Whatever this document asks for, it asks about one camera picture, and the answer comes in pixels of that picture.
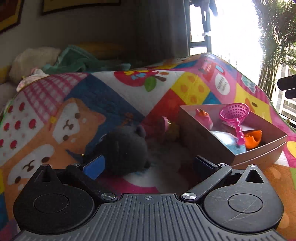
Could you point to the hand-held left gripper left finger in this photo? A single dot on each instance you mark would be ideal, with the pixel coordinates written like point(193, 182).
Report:
point(93, 168)

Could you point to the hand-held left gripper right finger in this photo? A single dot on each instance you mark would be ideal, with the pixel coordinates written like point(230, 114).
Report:
point(204, 168)

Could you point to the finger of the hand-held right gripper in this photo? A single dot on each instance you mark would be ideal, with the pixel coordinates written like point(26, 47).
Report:
point(291, 93)
point(288, 83)

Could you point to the blue cotton pad packet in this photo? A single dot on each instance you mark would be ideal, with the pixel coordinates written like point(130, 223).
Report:
point(226, 141)

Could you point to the black plush toy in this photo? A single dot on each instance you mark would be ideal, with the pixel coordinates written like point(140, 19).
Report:
point(124, 150)

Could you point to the pink pig toy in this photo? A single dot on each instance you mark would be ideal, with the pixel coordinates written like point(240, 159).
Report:
point(204, 119)

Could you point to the beige cardboard box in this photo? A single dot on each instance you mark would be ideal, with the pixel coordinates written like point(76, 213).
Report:
point(254, 157)

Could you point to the orange toy cup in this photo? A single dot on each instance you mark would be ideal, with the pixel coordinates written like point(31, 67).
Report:
point(252, 140)

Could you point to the dark maroon packet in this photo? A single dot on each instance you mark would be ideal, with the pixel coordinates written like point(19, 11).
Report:
point(248, 128)

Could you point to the pink toy strainer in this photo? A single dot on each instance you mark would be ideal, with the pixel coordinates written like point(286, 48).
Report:
point(233, 113)

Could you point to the apartment building outside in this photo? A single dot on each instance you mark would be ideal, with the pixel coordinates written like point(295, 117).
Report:
point(285, 69)

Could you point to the potted palm plant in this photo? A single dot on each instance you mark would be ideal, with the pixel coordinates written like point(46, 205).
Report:
point(272, 46)

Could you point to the small pink yellow toy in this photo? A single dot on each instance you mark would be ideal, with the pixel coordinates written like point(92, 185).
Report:
point(165, 122)

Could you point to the colourful cartoon play mat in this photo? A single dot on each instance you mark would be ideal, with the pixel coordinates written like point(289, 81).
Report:
point(46, 111)

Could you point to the dark hanging clothes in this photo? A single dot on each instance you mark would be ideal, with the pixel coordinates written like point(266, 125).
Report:
point(205, 18)

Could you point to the green towel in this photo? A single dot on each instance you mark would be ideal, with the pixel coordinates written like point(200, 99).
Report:
point(74, 60)

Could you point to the pink white cloth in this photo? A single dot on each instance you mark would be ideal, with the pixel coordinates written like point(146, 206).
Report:
point(32, 76)

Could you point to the yellow pillow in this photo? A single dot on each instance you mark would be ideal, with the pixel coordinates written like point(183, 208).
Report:
point(101, 49)

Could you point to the cream pillow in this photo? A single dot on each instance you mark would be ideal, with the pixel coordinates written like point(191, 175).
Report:
point(30, 62)

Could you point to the yellow cushion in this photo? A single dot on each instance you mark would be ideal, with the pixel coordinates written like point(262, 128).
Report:
point(4, 75)

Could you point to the grey curtain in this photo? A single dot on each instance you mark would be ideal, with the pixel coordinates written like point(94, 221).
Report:
point(159, 27)

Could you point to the dark framed wall picture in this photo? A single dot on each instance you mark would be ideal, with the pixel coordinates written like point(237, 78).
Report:
point(9, 14)

